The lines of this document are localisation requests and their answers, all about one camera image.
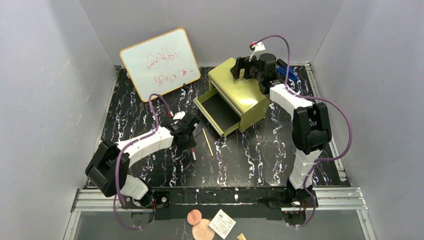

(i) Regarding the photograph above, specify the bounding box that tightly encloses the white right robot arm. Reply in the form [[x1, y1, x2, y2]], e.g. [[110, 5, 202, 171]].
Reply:
[[230, 53, 332, 204]]

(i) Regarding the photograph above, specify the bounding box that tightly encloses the large pink round pad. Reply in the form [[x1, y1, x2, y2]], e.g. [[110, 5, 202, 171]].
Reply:
[[192, 219, 215, 240]]

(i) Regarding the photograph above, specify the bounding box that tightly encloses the dark red makeup pencil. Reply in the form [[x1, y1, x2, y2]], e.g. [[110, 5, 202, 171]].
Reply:
[[191, 148, 197, 161]]

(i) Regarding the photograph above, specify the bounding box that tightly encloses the whiteboard with orange frame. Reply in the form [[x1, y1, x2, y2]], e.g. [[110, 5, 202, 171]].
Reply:
[[119, 28, 201, 102]]

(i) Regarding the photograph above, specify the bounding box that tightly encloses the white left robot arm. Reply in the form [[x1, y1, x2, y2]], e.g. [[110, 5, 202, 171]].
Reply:
[[85, 112, 200, 207]]

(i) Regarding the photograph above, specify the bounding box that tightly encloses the blue object behind box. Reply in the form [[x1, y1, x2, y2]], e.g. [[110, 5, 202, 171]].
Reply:
[[275, 63, 299, 82]]

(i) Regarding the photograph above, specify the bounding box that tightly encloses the aluminium right side rail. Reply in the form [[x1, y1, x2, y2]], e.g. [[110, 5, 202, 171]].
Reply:
[[305, 61, 348, 184]]

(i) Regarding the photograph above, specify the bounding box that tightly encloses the aluminium frame rail front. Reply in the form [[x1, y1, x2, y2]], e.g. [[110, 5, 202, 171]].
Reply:
[[71, 186, 368, 212]]

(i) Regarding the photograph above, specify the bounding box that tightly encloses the white printed paper card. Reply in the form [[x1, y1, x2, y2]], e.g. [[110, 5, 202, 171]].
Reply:
[[208, 209, 236, 240]]

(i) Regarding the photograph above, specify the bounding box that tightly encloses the small pink round pad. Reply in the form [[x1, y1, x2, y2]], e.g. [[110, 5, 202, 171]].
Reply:
[[186, 209, 202, 226]]

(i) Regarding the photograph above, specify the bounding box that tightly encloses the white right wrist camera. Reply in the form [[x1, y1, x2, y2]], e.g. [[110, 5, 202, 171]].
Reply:
[[249, 41, 266, 62]]

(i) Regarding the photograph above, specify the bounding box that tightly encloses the thin tan makeup pencil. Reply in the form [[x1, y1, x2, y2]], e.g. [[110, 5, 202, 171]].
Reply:
[[202, 127, 214, 157]]

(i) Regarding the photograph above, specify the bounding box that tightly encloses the small tan wood piece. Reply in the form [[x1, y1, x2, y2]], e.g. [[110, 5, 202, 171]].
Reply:
[[237, 233, 247, 240]]

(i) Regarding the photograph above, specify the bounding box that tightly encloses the green metal drawer box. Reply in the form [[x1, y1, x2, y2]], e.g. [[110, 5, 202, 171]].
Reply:
[[194, 57, 270, 137]]

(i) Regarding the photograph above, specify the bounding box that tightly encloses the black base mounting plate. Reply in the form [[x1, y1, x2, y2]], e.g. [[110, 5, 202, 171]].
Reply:
[[123, 186, 318, 221]]

